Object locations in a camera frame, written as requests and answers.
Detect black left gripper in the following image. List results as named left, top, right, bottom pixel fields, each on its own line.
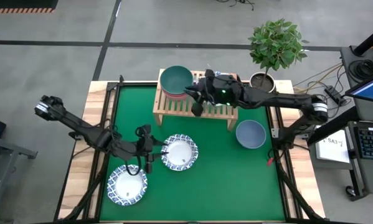
left=136, top=124, right=170, bottom=174

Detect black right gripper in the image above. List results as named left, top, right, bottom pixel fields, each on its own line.
left=184, top=70, right=243, bottom=118

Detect red ribbed bowl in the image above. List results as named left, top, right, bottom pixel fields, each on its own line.
left=161, top=88, right=190, bottom=99

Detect green ribbed bowl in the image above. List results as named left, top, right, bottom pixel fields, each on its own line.
left=159, top=65, right=194, bottom=96

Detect wooden slatted shelf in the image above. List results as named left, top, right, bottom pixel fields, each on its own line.
left=152, top=68, right=239, bottom=132

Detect green table mat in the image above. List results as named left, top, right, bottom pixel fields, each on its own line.
left=99, top=85, right=286, bottom=222

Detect blue ribbed bowl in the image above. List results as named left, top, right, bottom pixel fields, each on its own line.
left=235, top=119, right=267, bottom=150

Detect white round plant pot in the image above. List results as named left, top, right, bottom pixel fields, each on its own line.
left=248, top=72, right=276, bottom=94

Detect small green leafy tree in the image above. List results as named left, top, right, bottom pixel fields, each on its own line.
left=247, top=17, right=310, bottom=88

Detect black power strip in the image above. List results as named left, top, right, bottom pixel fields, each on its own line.
left=324, top=85, right=346, bottom=105

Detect white printed sign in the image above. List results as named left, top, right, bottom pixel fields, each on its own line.
left=315, top=135, right=352, bottom=164

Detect grey metal stand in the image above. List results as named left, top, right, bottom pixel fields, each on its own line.
left=0, top=133, right=37, bottom=223

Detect computer monitor blue screen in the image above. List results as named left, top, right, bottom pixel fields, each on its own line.
left=344, top=73, right=373, bottom=105

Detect black pole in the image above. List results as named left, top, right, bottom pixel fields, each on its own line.
left=352, top=23, right=373, bottom=57

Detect grey equipment cart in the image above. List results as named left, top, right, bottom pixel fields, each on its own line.
left=340, top=45, right=373, bottom=200

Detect black mat orange stripes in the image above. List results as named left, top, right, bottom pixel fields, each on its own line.
left=0, top=0, right=59, bottom=14

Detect yellow floor cable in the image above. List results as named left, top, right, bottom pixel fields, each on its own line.
left=293, top=63, right=342, bottom=97

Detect coiled black cable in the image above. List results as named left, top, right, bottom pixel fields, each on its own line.
left=347, top=58, right=373, bottom=82

